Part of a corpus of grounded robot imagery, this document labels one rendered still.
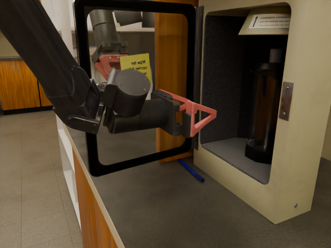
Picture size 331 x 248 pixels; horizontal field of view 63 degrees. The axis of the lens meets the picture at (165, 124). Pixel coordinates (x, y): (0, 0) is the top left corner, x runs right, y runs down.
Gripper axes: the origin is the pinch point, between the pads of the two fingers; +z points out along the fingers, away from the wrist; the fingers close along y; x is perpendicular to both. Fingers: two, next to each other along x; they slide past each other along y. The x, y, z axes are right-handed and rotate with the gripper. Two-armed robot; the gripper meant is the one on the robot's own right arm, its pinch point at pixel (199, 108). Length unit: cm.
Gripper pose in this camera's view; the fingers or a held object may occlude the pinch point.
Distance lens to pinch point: 59.0
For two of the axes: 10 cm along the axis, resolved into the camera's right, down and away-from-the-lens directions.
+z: 8.9, -1.2, 4.4
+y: -4.6, -2.9, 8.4
